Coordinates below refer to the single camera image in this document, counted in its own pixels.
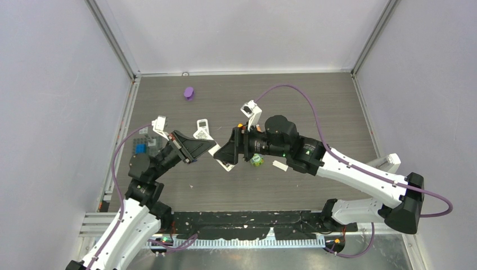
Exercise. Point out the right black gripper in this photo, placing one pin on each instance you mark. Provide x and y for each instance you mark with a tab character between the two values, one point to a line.
239	144

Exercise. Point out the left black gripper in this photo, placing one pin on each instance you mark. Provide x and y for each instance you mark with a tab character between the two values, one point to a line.
190	148

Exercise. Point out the white remote control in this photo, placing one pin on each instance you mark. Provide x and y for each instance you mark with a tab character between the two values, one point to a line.
202	134
202	124

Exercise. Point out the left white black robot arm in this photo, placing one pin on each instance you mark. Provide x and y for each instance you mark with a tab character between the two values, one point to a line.
141	213

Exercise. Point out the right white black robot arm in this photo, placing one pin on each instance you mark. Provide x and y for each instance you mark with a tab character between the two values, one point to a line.
394	201

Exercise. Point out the green monster toy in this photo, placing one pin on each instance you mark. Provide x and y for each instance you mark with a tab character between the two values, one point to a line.
257	160

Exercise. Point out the grey lego baseplate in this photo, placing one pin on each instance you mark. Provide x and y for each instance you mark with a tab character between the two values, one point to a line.
154	144

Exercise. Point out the blue lego brick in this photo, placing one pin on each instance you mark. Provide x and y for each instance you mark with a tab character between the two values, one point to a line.
140	148

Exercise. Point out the purple plastic cap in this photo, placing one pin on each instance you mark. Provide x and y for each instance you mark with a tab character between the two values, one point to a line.
189	93

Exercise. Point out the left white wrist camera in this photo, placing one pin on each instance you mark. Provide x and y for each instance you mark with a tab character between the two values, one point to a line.
158	126

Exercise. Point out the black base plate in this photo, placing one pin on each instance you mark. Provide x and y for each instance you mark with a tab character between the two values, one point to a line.
251	225

